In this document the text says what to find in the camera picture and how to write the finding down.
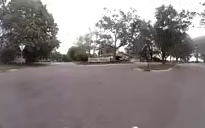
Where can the white fence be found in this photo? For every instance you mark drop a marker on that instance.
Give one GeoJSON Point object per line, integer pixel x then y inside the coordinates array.
{"type": "Point", "coordinates": [100, 59]}

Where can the building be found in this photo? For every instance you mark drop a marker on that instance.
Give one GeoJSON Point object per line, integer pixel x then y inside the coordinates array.
{"type": "Point", "coordinates": [107, 50]}

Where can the grey asphalt road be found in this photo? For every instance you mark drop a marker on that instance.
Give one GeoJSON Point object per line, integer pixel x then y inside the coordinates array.
{"type": "Point", "coordinates": [100, 96]}

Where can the thin pole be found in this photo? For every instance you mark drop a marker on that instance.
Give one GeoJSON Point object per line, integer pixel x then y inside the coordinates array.
{"type": "Point", "coordinates": [148, 61]}

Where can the grass traffic island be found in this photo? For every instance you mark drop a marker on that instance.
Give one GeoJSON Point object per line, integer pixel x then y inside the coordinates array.
{"type": "Point", "coordinates": [155, 66]}

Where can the pale island kerb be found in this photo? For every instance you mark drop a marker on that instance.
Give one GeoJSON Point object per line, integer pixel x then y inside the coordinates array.
{"type": "Point", "coordinates": [161, 70]}

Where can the row of trees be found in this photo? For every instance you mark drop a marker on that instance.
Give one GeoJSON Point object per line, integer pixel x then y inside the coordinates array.
{"type": "Point", "coordinates": [163, 33]}

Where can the large dark tree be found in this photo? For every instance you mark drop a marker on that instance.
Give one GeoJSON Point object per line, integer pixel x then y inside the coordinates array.
{"type": "Point", "coordinates": [30, 26]}

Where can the grass verge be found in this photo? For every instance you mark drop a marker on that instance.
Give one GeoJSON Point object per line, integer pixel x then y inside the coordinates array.
{"type": "Point", "coordinates": [6, 67]}

